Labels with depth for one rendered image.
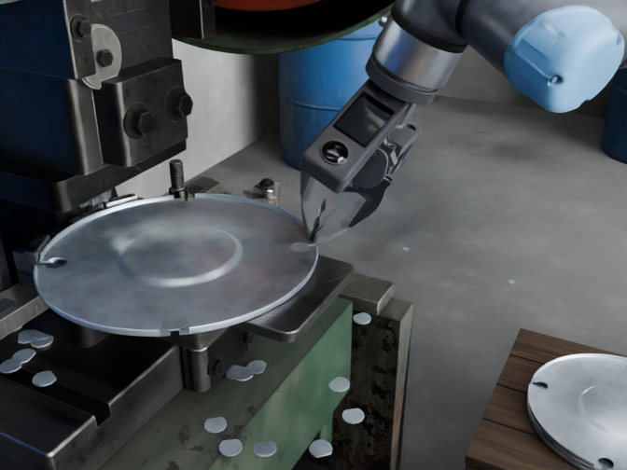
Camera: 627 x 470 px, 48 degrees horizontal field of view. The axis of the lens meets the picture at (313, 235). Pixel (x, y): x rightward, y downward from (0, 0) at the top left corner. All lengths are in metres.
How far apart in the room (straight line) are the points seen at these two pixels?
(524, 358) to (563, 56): 0.89
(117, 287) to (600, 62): 0.47
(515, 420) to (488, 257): 1.23
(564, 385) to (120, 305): 0.82
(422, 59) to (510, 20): 0.10
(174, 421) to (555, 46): 0.50
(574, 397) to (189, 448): 0.73
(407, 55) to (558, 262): 1.85
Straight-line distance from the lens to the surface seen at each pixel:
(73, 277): 0.73
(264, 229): 0.79
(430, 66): 0.63
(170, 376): 0.75
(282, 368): 0.80
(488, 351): 1.95
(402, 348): 0.97
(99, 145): 0.69
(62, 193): 0.68
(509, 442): 1.17
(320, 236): 0.74
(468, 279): 2.25
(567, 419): 1.21
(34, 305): 0.77
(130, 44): 0.70
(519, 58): 0.55
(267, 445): 0.71
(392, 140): 0.68
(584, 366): 1.33
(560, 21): 0.54
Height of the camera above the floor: 1.14
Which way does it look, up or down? 28 degrees down
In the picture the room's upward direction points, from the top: straight up
